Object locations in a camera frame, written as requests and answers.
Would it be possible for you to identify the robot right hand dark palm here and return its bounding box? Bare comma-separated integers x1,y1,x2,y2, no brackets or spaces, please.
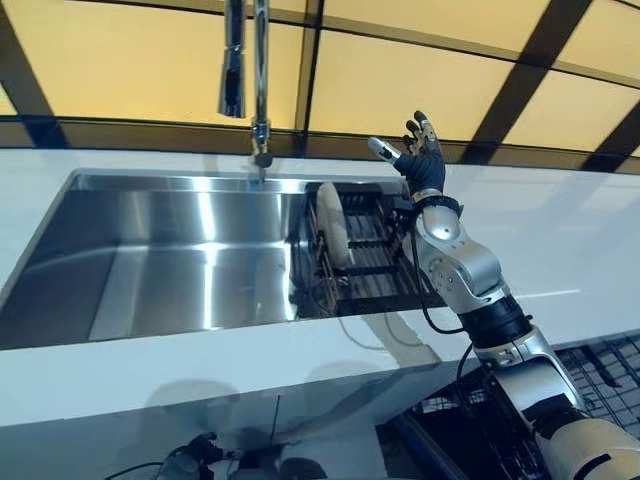
367,110,447,196

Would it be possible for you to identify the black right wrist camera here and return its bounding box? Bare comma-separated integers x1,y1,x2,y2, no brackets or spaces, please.
389,199,417,227

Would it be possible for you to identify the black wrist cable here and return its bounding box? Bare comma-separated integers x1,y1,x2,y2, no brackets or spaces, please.
113,460,166,480
408,233,477,401

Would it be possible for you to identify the beige ceramic plate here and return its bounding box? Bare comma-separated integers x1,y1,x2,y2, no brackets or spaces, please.
315,181,358,275

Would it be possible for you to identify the chrome kitchen faucet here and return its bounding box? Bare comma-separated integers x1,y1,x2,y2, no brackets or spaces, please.
216,0,276,190

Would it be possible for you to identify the stainless steel kitchen sink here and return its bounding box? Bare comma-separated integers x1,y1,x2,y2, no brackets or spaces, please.
0,168,451,352

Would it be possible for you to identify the black wire dishwasher rack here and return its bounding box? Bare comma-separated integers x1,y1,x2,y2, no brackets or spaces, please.
413,333,640,480

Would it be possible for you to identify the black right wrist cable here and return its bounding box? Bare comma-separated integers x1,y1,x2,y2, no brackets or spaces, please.
408,233,477,401

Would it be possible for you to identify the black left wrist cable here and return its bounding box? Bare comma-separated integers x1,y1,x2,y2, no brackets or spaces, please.
113,460,166,480

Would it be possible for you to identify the black sink dish rack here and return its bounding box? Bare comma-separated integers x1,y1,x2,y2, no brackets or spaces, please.
291,180,450,318

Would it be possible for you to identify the thin white cable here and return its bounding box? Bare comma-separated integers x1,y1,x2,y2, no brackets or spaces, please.
336,313,427,353

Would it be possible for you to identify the dark framed yellow window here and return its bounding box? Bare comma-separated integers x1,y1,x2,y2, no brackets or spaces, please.
0,0,640,174

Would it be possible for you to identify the robot left hand dark palm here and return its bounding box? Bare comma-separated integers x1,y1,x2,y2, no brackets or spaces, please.
159,432,237,480

